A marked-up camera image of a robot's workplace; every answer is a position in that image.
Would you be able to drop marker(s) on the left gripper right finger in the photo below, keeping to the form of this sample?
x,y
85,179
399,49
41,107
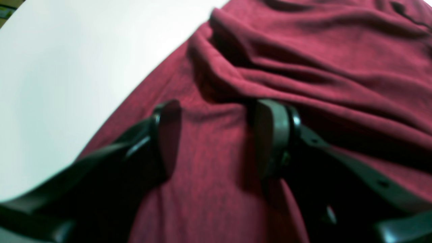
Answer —
x,y
341,199

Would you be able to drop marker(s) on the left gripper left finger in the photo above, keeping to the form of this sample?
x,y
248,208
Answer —
x,y
96,199

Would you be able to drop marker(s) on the dark red long-sleeve t-shirt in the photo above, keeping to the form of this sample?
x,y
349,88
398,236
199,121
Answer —
x,y
302,121

